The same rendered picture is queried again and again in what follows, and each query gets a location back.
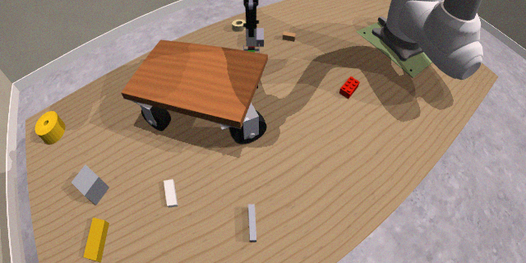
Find red toy brick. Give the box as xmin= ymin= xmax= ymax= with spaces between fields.
xmin=339 ymin=77 xmax=360 ymax=99

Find yellow cylinder with center hole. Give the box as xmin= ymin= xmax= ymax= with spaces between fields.
xmin=35 ymin=111 xmax=65 ymax=145

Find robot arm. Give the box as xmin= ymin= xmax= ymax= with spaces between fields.
xmin=372 ymin=0 xmax=483 ymax=80

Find cream roll of masking tape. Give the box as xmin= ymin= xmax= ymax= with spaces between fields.
xmin=232 ymin=20 xmax=246 ymax=31

